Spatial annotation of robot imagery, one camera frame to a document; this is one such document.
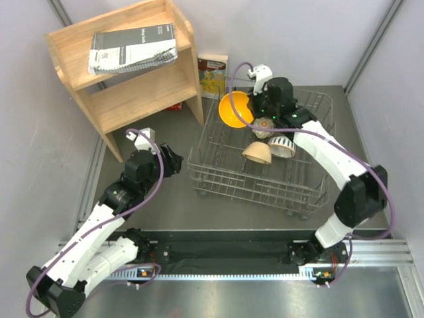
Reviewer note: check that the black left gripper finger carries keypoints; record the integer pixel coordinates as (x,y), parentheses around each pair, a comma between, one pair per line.
(176,168)
(175,158)

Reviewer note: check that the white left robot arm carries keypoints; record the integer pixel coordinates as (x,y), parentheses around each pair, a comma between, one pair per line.
(66,281)

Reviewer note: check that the grey wire dish rack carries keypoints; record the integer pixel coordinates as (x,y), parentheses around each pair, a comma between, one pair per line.
(298,185)

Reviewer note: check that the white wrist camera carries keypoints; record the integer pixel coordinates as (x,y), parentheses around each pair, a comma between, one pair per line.
(260,74)
(142,139)

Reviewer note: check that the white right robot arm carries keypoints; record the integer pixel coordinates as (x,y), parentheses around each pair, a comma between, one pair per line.
(362,187)

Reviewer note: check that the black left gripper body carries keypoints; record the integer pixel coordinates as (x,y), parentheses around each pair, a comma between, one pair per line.
(157,170)

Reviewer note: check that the beige bird-pattern bowl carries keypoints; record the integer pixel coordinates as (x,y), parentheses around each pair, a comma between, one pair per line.
(258,152)

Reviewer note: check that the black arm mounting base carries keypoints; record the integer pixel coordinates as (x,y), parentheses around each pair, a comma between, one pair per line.
(227,252)

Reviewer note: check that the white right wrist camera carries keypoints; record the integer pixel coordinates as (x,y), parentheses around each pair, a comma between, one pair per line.
(260,74)

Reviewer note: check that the floral patterned ceramic bowl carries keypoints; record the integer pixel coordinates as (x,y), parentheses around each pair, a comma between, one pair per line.
(264,127)

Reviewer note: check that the black-white striped bowl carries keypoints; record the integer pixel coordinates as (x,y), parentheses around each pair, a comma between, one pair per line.
(282,147)

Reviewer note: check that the yellow plastic bowl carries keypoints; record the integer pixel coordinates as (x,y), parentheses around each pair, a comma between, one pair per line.
(227,114)

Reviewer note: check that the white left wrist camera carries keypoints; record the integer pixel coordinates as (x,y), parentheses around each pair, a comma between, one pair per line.
(142,139)

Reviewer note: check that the colourful paperback book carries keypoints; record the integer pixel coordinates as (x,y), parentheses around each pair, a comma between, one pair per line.
(212,70)

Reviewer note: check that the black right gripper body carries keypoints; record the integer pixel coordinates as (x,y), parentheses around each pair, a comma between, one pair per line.
(260,103)

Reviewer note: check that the small red object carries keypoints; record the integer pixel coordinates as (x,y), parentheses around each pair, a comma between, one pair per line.
(175,107)

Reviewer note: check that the grey spiral-bound manual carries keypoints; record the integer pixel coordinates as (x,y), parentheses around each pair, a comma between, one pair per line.
(134,49)

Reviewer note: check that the wooden two-tier shelf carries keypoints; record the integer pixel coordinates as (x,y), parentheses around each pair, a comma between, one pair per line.
(136,98)

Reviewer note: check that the aluminium rail with cable duct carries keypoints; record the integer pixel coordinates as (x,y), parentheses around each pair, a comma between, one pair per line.
(380,254)

